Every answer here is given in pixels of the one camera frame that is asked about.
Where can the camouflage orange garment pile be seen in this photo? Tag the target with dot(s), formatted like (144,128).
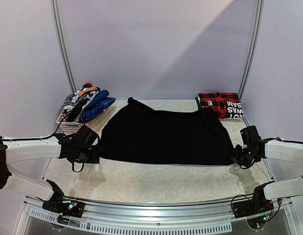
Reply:
(74,103)

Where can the black t-shirt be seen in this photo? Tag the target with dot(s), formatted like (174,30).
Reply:
(139,134)

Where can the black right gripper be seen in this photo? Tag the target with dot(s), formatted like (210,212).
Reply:
(236,157)

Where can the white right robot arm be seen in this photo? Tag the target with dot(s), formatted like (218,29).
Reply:
(257,149)

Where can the left aluminium frame post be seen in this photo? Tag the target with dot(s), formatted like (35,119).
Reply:
(61,44)

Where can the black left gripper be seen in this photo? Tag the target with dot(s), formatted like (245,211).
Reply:
(95,158)

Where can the aluminium front rail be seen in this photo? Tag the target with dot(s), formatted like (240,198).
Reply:
(205,218)

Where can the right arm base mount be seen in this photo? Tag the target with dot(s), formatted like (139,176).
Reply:
(251,207)

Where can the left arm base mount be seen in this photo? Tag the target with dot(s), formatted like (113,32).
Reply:
(65,207)

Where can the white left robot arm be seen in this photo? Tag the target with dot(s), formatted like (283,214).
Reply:
(81,147)

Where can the aluminium frame post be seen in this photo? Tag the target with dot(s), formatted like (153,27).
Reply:
(252,47)
(61,44)

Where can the blue plaid garment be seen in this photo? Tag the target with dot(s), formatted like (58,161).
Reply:
(98,105)

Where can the right aluminium frame post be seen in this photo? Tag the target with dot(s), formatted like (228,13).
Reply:
(252,47)

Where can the red black plaid shirt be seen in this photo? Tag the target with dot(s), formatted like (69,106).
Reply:
(226,105)

